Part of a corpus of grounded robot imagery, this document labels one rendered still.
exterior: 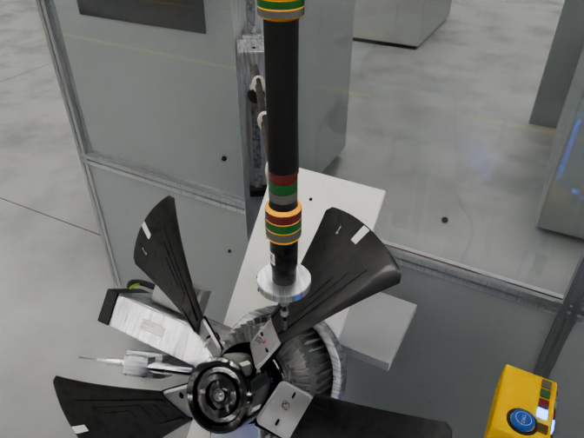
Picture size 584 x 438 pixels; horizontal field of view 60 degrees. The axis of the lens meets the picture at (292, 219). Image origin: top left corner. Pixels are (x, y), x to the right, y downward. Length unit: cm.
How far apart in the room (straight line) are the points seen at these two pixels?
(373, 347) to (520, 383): 42
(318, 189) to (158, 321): 44
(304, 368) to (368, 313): 55
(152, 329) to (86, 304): 180
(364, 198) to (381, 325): 50
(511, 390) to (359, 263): 46
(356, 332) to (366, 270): 66
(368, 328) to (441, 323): 26
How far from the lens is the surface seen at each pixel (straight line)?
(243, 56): 112
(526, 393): 114
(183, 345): 108
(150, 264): 103
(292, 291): 64
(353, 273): 80
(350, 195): 107
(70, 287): 305
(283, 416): 88
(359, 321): 146
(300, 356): 97
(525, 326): 154
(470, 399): 181
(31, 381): 266
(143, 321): 114
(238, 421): 85
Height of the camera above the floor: 192
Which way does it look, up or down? 36 degrees down
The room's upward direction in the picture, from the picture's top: straight up
